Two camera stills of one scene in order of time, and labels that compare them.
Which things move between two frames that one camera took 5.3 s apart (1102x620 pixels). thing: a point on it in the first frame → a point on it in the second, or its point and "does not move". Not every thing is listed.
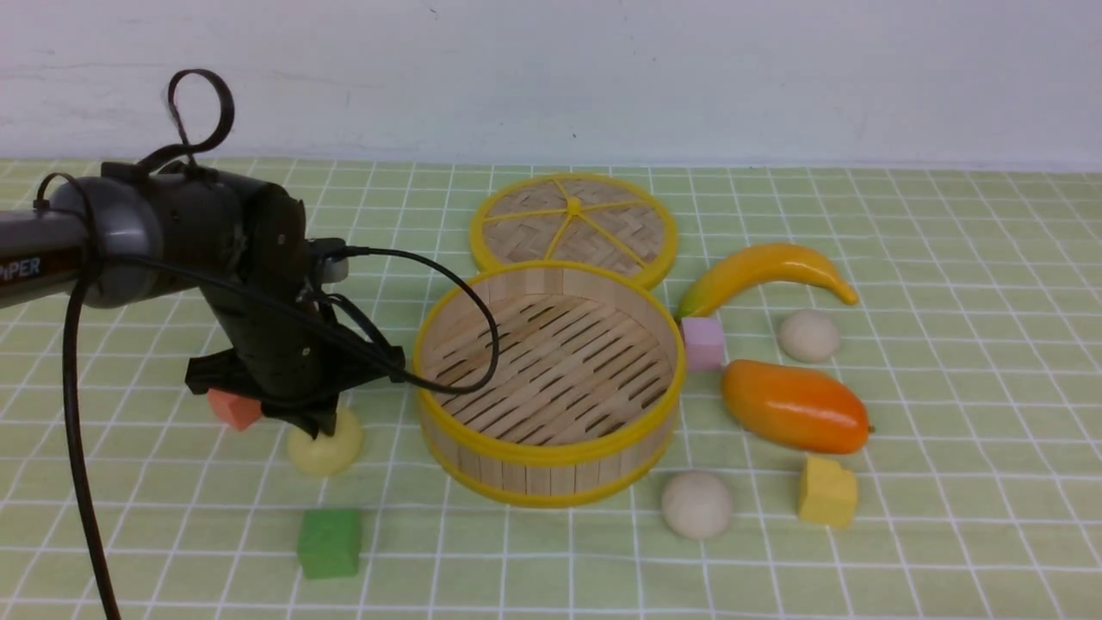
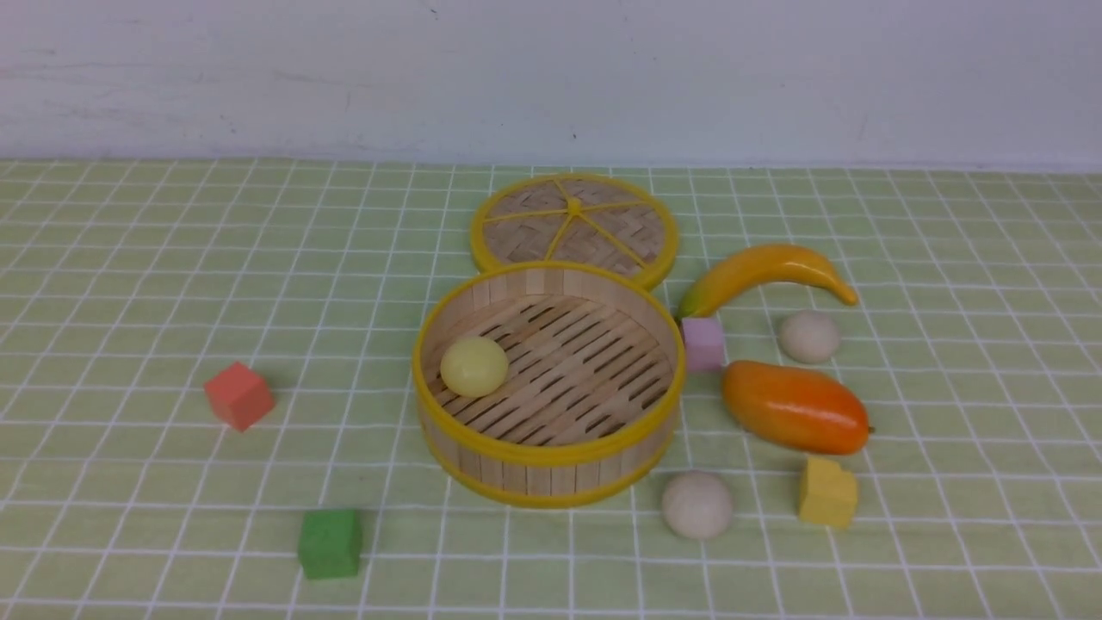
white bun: x=808 y=336 does not move
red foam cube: x=239 y=411 does not move
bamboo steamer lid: x=578 y=219 does not move
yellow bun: x=326 y=455 → x=473 y=367
